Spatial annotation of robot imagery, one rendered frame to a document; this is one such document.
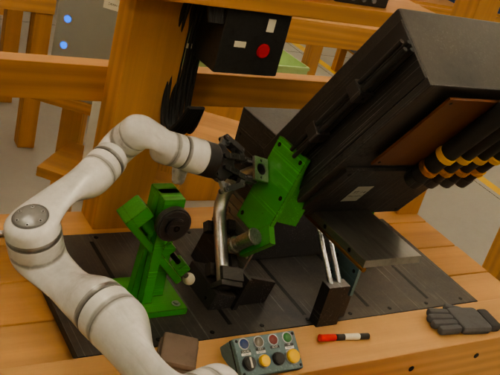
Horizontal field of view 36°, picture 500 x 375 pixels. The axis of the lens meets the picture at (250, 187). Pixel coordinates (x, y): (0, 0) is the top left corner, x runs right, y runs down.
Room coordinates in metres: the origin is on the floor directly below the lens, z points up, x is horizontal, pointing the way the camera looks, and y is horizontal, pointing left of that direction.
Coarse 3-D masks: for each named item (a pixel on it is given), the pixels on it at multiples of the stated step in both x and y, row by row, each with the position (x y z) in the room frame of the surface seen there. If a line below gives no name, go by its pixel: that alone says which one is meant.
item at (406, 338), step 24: (408, 312) 1.63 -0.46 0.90; (240, 336) 1.35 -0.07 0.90; (312, 336) 1.42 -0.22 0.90; (384, 336) 1.50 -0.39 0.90; (408, 336) 1.53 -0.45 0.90; (432, 336) 1.56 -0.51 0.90; (456, 336) 1.59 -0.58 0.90; (480, 336) 1.62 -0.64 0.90; (72, 360) 1.13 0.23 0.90; (96, 360) 1.15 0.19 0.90; (216, 360) 1.25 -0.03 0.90; (312, 360) 1.34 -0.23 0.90; (336, 360) 1.36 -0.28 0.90; (360, 360) 1.38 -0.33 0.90; (384, 360) 1.42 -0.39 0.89; (408, 360) 1.47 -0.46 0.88; (432, 360) 1.52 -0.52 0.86; (456, 360) 1.57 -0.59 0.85; (480, 360) 1.62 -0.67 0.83
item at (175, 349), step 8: (168, 336) 1.24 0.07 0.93; (176, 336) 1.25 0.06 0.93; (184, 336) 1.25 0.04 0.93; (160, 344) 1.23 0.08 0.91; (168, 344) 1.21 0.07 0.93; (176, 344) 1.22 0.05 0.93; (184, 344) 1.23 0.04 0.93; (192, 344) 1.23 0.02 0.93; (160, 352) 1.19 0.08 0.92; (168, 352) 1.19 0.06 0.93; (176, 352) 1.20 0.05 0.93; (184, 352) 1.21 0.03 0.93; (192, 352) 1.21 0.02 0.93; (168, 360) 1.17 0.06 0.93; (176, 360) 1.18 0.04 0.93; (184, 360) 1.18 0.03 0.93; (192, 360) 1.19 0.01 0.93; (176, 368) 1.17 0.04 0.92; (184, 368) 1.17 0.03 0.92; (192, 368) 1.17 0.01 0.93
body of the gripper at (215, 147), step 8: (216, 144) 1.48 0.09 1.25; (216, 152) 1.46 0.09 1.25; (224, 152) 1.51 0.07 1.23; (216, 160) 1.45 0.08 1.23; (224, 160) 1.49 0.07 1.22; (232, 160) 1.51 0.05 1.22; (208, 168) 1.44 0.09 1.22; (216, 168) 1.45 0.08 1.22; (208, 176) 1.45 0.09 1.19; (216, 176) 1.46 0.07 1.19; (224, 176) 1.47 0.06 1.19
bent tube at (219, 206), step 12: (252, 156) 1.55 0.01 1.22; (252, 168) 1.53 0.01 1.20; (264, 168) 1.55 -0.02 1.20; (228, 180) 1.57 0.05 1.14; (264, 180) 1.52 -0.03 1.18; (228, 192) 1.57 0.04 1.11; (216, 204) 1.56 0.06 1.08; (216, 216) 1.54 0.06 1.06; (216, 228) 1.52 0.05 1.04; (216, 240) 1.50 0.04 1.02; (216, 252) 1.48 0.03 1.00; (216, 264) 1.47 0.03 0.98; (228, 264) 1.47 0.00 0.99
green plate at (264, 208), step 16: (288, 144) 1.55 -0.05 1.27; (272, 160) 1.56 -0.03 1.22; (288, 160) 1.53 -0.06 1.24; (304, 160) 1.49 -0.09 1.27; (272, 176) 1.53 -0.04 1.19; (288, 176) 1.50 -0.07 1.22; (256, 192) 1.54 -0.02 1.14; (272, 192) 1.51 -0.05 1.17; (288, 192) 1.48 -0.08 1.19; (240, 208) 1.55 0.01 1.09; (256, 208) 1.52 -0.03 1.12; (272, 208) 1.49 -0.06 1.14; (288, 208) 1.50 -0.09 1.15; (256, 224) 1.49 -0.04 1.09; (272, 224) 1.47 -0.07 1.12; (288, 224) 1.51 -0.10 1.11
